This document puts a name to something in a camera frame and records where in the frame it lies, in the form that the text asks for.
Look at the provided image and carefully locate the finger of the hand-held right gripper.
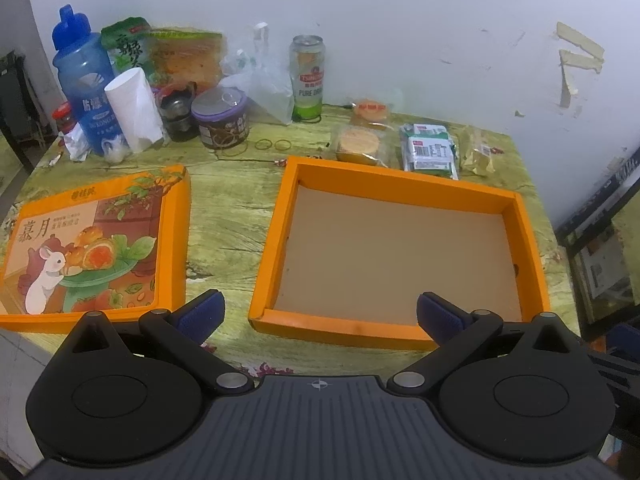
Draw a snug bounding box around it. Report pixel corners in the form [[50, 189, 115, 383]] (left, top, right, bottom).
[[589, 323, 640, 397]]

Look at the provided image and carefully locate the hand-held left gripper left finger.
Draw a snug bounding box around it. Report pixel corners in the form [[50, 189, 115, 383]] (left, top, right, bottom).
[[62, 289, 256, 396]]

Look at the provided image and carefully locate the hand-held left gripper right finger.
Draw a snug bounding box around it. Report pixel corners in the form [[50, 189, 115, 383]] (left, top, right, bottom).
[[386, 291, 581, 396]]

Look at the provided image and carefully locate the orange box tray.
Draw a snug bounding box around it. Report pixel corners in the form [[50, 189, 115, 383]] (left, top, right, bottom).
[[248, 156, 552, 352]]

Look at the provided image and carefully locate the orange printed box lid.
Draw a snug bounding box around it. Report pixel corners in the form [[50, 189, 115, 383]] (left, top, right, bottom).
[[0, 164, 192, 335]]

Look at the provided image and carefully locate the green white biscuit packet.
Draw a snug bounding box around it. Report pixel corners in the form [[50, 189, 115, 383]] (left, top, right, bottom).
[[402, 135, 460, 181], [400, 123, 453, 142]]

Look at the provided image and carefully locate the yellow clear snack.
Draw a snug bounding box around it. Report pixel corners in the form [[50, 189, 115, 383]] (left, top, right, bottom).
[[460, 127, 501, 177]]

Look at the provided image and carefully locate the clear round pastry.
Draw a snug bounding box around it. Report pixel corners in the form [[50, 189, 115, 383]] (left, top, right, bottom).
[[331, 125, 396, 167]]

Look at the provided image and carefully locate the orange label mooncake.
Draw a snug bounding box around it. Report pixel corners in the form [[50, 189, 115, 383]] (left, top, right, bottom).
[[350, 98, 393, 128]]

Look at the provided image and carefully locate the purple lid snack can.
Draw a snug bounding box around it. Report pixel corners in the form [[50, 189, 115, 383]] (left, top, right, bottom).
[[191, 87, 251, 150]]

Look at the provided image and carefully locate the dark glass jar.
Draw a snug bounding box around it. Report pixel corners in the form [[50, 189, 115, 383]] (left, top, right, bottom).
[[157, 82, 200, 142]]

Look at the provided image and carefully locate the white paper roll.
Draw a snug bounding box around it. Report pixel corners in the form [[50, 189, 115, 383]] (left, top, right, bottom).
[[104, 67, 166, 153]]

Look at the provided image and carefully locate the clear plastic bag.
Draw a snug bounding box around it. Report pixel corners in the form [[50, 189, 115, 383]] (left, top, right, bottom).
[[220, 22, 296, 126]]

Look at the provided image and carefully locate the red lid small jar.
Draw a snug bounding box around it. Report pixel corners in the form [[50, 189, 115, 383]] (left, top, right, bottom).
[[51, 101, 76, 133]]

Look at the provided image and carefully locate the clear bag of orange snacks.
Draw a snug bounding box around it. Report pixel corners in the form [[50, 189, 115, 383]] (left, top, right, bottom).
[[147, 29, 226, 96]]

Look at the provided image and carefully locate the green white beer can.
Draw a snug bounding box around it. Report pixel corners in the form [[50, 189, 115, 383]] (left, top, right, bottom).
[[289, 35, 327, 122]]

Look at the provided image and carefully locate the peeling tape strip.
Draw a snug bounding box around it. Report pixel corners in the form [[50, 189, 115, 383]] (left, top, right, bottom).
[[560, 67, 580, 108], [558, 49, 604, 75], [556, 21, 606, 58]]

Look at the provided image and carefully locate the blue water bottle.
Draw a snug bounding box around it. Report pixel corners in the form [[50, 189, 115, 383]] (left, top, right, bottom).
[[52, 4, 126, 158]]

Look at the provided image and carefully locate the green snack bag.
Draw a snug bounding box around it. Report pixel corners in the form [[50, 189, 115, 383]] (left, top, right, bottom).
[[100, 16, 153, 78]]

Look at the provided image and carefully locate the black rack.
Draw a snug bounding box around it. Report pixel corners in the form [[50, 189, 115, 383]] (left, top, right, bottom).
[[0, 50, 41, 171]]

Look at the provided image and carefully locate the black metal frame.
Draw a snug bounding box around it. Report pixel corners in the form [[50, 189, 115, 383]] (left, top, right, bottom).
[[552, 142, 640, 341]]

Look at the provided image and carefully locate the black cable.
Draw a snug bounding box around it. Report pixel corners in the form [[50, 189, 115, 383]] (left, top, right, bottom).
[[292, 102, 358, 123]]

